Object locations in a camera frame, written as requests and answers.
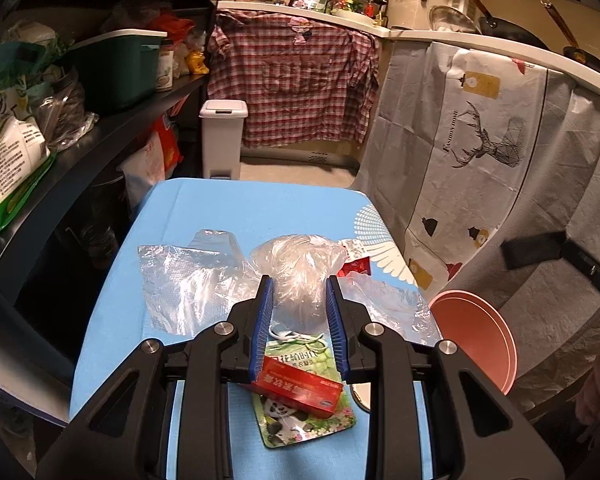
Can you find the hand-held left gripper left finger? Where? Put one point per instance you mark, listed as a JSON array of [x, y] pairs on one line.
[[261, 330]]

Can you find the yellow packet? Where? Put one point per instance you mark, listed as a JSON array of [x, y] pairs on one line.
[[196, 62]]

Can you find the red and white wrapper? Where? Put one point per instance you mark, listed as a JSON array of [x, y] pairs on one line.
[[355, 265]]

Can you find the green panda print pouch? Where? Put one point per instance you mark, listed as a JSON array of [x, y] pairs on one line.
[[290, 426]]

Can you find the black shelf rack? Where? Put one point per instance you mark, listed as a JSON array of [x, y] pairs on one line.
[[130, 121]]

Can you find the red plaid shirt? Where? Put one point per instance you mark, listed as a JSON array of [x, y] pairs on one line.
[[290, 85]]

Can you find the white plastic bag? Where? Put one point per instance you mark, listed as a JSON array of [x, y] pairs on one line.
[[142, 165]]

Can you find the dark frying pan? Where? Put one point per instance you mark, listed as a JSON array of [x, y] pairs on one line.
[[512, 32], [592, 62]]

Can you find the deer print cloth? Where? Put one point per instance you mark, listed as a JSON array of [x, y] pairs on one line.
[[455, 185]]

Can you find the white pedal bin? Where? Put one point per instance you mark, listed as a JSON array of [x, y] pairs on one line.
[[222, 145]]

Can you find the grey curtain cloth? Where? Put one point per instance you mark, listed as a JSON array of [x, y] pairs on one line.
[[572, 160]]

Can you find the white label jar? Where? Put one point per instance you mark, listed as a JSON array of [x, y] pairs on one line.
[[164, 67]]

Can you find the green storage box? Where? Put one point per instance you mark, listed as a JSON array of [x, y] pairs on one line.
[[115, 75]]

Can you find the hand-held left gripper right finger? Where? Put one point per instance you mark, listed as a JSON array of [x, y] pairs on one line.
[[337, 332]]

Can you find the pink plastic bin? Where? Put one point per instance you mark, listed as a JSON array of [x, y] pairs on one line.
[[475, 340]]

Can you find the green and white food bag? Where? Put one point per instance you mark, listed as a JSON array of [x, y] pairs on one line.
[[10, 160]]

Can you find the white kitchen counter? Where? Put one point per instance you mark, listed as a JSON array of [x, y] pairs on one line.
[[430, 35]]

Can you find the red cardboard box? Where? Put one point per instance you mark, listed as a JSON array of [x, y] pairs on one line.
[[300, 390]]

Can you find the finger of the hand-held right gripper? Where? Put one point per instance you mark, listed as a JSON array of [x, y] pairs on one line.
[[530, 251]]

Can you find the orange plastic bag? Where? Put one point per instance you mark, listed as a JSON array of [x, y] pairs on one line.
[[167, 145]]

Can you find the clear plastic sheet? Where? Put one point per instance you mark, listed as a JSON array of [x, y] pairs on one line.
[[180, 285], [390, 310]]

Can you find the metal bowl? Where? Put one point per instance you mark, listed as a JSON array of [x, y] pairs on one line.
[[452, 19]]

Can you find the black spice rack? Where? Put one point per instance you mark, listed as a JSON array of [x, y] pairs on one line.
[[360, 5]]

